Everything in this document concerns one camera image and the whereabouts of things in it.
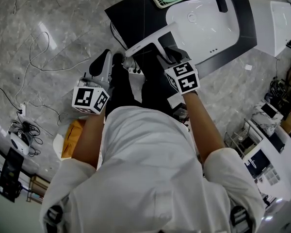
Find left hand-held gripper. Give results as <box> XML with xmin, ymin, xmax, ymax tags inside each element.
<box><xmin>72</xmin><ymin>49</ymin><xmax>115</xmax><ymax>116</ymax></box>

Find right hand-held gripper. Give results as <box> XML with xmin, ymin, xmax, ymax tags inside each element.
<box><xmin>156</xmin><ymin>47</ymin><xmax>200</xmax><ymax>96</ymax></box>

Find person's right forearm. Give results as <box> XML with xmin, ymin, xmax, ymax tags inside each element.
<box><xmin>183</xmin><ymin>91</ymin><xmax>226</xmax><ymax>164</ymax></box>

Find person's left forearm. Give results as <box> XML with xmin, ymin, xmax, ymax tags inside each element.
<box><xmin>71</xmin><ymin>110</ymin><xmax>106</xmax><ymax>171</ymax></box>

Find person's black trousers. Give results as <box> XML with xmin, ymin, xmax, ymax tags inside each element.
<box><xmin>104</xmin><ymin>53</ymin><xmax>182</xmax><ymax>117</ymax></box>

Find white sink basin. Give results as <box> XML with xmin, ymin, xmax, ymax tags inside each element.
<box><xmin>165</xmin><ymin>0</ymin><xmax>241</xmax><ymax>64</ymax></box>

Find black vanity cabinet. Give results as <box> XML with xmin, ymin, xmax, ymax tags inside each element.
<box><xmin>104</xmin><ymin>0</ymin><xmax>258</xmax><ymax>81</ymax></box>

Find black screen device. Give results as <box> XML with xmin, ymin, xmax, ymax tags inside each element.
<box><xmin>169</xmin><ymin>102</ymin><xmax>191</xmax><ymax>132</ymax></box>

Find orange cushion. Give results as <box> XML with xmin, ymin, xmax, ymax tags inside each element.
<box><xmin>61</xmin><ymin>119</ymin><xmax>88</xmax><ymax>159</ymax></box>

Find metal rack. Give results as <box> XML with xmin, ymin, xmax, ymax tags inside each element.
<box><xmin>224</xmin><ymin>117</ymin><xmax>262</xmax><ymax>157</ymax></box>

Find white square box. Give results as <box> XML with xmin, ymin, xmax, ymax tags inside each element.
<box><xmin>249</xmin><ymin>0</ymin><xmax>291</xmax><ymax>57</ymax></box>

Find marble patterned board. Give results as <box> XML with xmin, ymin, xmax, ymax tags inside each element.
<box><xmin>253</xmin><ymin>102</ymin><xmax>284</xmax><ymax>138</ymax></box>

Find white round device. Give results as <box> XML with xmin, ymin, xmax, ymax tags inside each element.
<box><xmin>9</xmin><ymin>131</ymin><xmax>31</xmax><ymax>156</ymax></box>

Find person's white shirt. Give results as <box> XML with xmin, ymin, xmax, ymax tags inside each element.
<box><xmin>40</xmin><ymin>105</ymin><xmax>266</xmax><ymax>233</ymax></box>

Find wooden shelf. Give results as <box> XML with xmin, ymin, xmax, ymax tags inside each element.
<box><xmin>26</xmin><ymin>175</ymin><xmax>50</xmax><ymax>205</ymax></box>

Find black monitor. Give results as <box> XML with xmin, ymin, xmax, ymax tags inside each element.
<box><xmin>0</xmin><ymin>147</ymin><xmax>25</xmax><ymax>203</ymax></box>

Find long white floor cable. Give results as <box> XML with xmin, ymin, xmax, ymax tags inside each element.
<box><xmin>14</xmin><ymin>30</ymin><xmax>90</xmax><ymax>106</ymax></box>

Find bundle of black cables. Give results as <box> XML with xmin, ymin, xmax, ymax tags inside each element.
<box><xmin>14</xmin><ymin>121</ymin><xmax>44</xmax><ymax>157</ymax></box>

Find black shoulder strap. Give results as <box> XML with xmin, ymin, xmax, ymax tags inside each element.
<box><xmin>45</xmin><ymin>204</ymin><xmax>64</xmax><ymax>233</ymax></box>
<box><xmin>230</xmin><ymin>205</ymin><xmax>253</xmax><ymax>233</ymax></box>

